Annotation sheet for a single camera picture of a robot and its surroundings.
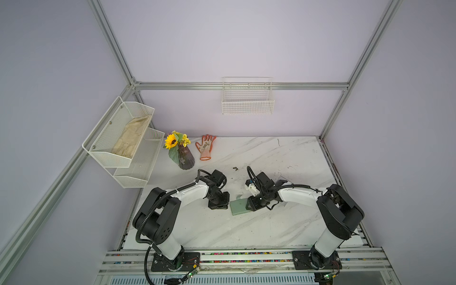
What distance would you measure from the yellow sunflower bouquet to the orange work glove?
228mm

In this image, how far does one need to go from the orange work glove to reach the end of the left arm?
0.33 m

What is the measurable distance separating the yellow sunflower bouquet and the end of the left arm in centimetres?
24

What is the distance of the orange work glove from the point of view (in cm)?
110

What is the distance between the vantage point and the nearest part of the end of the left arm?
2.30 feet

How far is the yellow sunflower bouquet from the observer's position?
86cm
